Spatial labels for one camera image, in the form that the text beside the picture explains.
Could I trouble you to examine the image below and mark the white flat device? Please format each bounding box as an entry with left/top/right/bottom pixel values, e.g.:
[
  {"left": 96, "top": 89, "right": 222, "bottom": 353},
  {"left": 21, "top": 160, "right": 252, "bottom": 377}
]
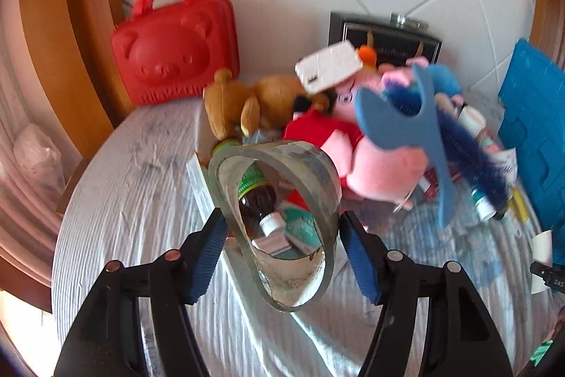
[{"left": 295, "top": 41, "right": 362, "bottom": 93}]

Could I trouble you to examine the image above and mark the brown bottle with green label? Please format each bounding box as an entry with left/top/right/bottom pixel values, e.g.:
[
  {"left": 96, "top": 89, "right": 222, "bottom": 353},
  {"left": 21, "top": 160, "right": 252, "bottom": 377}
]
[{"left": 214, "top": 139, "right": 278, "bottom": 237}]

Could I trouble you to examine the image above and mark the pink pig plush orange dress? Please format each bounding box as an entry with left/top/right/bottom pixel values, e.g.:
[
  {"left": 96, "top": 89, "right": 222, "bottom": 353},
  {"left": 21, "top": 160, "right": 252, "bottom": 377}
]
[{"left": 358, "top": 45, "right": 430, "bottom": 95}]

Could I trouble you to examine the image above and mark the blue fuzzy toy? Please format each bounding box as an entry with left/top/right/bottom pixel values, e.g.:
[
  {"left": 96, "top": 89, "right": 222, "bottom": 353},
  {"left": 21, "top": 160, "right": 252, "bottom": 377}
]
[{"left": 384, "top": 65, "right": 513, "bottom": 219}]

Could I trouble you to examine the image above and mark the white and teal box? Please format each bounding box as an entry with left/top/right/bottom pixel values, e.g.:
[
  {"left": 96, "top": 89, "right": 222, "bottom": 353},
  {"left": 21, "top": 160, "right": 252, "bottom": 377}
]
[{"left": 282, "top": 204, "right": 324, "bottom": 256}]

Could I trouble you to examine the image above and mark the red bear-face case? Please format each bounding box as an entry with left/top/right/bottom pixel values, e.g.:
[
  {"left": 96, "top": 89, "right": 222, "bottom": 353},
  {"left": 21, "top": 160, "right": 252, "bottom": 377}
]
[{"left": 110, "top": 0, "right": 242, "bottom": 106}]

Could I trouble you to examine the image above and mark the white carton with brown side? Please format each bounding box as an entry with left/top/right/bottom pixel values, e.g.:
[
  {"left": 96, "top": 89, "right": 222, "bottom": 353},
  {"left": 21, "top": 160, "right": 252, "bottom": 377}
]
[{"left": 185, "top": 151, "right": 227, "bottom": 237}]

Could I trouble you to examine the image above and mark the black framed plaque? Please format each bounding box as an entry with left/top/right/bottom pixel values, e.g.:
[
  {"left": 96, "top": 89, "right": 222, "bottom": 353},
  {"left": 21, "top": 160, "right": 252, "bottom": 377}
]
[{"left": 329, "top": 11, "right": 443, "bottom": 67}]

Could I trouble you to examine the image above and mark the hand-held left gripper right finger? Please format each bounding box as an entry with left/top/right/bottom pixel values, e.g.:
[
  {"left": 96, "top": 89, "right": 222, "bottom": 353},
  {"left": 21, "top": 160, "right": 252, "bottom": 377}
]
[{"left": 339, "top": 210, "right": 515, "bottom": 377}]

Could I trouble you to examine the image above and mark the pink pig plush red dress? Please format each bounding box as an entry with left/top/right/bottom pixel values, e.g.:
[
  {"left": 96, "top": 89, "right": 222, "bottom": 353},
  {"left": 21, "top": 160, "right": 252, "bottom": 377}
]
[{"left": 282, "top": 70, "right": 432, "bottom": 211}]

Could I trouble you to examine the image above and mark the small white bottle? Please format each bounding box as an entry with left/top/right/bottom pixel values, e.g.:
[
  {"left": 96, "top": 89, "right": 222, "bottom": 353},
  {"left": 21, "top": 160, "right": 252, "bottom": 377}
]
[{"left": 260, "top": 213, "right": 286, "bottom": 237}]

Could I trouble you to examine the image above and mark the grey tape roll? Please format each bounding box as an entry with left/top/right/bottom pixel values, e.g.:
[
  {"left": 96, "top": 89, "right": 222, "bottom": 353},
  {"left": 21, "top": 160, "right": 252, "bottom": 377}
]
[{"left": 207, "top": 141, "right": 343, "bottom": 314}]

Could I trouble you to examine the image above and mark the blue foam puzzle mat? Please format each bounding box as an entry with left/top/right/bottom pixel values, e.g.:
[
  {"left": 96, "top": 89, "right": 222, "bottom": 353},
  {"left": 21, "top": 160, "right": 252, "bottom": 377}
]
[{"left": 498, "top": 39, "right": 565, "bottom": 228}]

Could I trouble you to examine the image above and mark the brown teddy bear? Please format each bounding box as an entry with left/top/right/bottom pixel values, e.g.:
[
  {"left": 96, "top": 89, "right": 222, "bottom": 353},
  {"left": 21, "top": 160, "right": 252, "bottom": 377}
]
[{"left": 203, "top": 68, "right": 331, "bottom": 140}]

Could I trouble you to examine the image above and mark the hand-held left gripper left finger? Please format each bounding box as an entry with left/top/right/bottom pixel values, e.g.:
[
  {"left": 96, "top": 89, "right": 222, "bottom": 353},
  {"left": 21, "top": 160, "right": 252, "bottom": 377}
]
[{"left": 53, "top": 207, "right": 227, "bottom": 377}]

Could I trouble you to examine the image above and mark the white plastic bottle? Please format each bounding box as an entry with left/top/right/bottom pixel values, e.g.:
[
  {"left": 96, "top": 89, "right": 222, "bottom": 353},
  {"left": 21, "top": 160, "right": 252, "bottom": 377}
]
[
  {"left": 457, "top": 103, "right": 487, "bottom": 142},
  {"left": 470, "top": 185, "right": 496, "bottom": 222}
]

